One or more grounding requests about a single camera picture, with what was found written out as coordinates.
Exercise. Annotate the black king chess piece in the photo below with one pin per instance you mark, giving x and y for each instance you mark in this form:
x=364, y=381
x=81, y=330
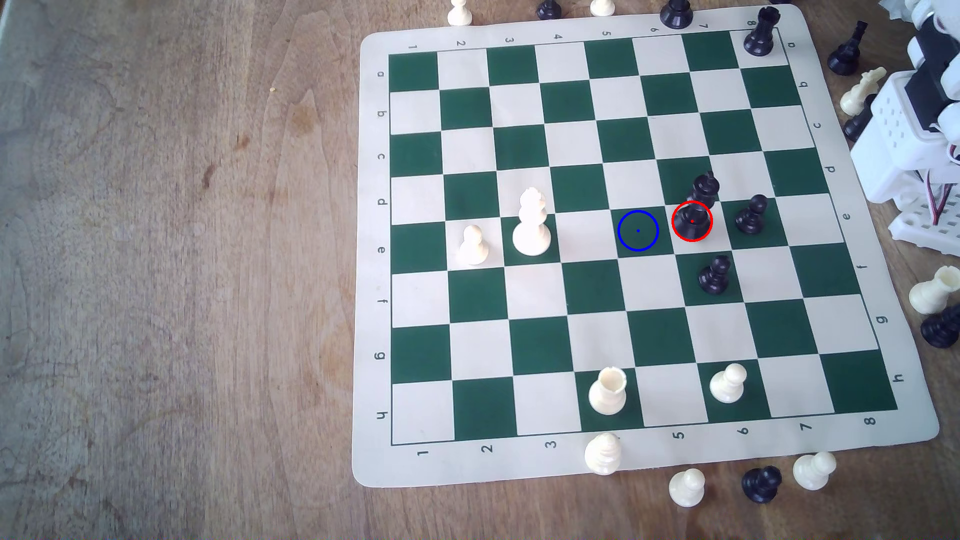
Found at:
x=692, y=223

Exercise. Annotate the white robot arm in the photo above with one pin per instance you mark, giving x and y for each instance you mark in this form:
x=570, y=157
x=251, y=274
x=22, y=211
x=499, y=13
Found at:
x=934, y=56

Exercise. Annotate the white pawn chess piece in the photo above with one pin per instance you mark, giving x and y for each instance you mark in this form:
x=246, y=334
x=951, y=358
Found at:
x=601, y=7
x=813, y=472
x=460, y=15
x=727, y=386
x=472, y=250
x=687, y=489

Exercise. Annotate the white king chess piece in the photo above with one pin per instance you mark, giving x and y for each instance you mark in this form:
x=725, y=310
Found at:
x=532, y=232

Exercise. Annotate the white rook chess piece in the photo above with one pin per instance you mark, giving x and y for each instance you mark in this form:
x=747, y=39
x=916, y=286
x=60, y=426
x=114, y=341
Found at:
x=932, y=294
x=607, y=394

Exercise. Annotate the green and cream chess mat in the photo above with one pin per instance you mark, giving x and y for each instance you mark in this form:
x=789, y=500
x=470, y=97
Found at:
x=420, y=97

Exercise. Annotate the white bishop chess piece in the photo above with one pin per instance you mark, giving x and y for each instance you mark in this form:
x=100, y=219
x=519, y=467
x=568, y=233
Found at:
x=603, y=455

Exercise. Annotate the black pawn chess piece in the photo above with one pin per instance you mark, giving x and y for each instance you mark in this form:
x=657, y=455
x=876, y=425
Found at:
x=761, y=485
x=548, y=10
x=713, y=279
x=751, y=217

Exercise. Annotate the black rook chess piece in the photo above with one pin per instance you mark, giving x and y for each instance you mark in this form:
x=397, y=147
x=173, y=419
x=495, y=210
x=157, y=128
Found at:
x=676, y=15
x=942, y=330

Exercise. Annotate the black knight chess piece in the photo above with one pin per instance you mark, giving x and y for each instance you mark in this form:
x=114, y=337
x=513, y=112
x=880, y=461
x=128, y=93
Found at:
x=856, y=126

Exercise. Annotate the white knight chess piece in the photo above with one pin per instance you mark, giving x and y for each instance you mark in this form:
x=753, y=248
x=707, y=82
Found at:
x=857, y=96

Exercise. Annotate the black bishop chess piece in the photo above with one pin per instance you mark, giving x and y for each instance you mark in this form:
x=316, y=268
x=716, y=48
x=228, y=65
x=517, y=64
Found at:
x=844, y=58

